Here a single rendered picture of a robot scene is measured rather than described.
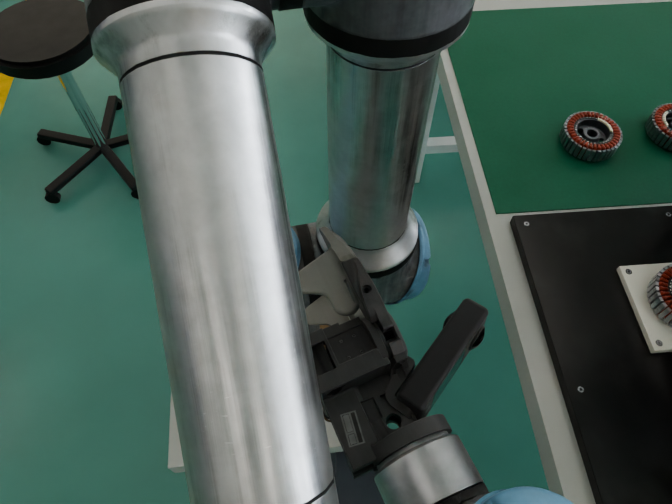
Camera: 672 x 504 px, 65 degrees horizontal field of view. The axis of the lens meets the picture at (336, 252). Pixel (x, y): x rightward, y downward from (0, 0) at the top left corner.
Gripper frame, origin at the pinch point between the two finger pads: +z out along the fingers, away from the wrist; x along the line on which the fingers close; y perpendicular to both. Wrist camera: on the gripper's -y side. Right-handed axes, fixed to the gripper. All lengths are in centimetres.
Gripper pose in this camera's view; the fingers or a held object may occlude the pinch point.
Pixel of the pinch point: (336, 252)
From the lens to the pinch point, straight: 53.1
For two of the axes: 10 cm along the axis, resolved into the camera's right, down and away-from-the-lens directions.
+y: -9.1, 3.7, -1.8
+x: 0.5, 5.4, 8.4
